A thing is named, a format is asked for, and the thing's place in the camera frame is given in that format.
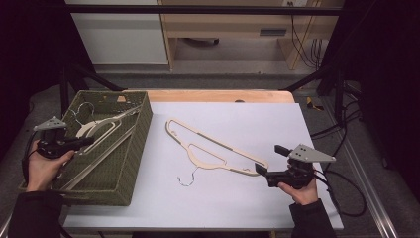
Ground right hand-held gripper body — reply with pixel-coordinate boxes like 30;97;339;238
265;143;337;190

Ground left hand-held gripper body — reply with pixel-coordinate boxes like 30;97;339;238
33;116;75;160

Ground green woven basket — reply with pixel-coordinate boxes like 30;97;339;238
18;89;154;207

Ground person's right hand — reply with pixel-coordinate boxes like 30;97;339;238
276;179;320;206

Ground person's left hand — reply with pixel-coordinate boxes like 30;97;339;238
25;148;76;193

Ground yellow and black tool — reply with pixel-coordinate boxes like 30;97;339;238
305;96;325;112

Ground white table sheet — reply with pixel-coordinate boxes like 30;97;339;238
62;101;345;231

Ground black metal stand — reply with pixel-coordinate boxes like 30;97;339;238
280;64;347;124
58;61;127;117

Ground white cabinet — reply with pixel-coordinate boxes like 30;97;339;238
63;0;169;65

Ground light wooden desk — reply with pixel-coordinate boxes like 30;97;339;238
157;0;345;71

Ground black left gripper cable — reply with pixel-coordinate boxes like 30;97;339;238
21;130;42;183

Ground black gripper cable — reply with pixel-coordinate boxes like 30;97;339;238
312;168;368;218
21;130;42;183

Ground black floor cables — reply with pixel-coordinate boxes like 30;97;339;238
309;81;365;141

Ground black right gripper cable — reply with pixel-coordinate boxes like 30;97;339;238
312;168;368;218

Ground aluminium rail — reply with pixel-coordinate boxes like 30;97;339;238
0;211;16;238
321;98;399;238

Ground black hanging desk cables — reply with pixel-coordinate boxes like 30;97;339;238
287;1;324;69

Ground black horizontal frame bar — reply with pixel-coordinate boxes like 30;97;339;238
64;4;343;17

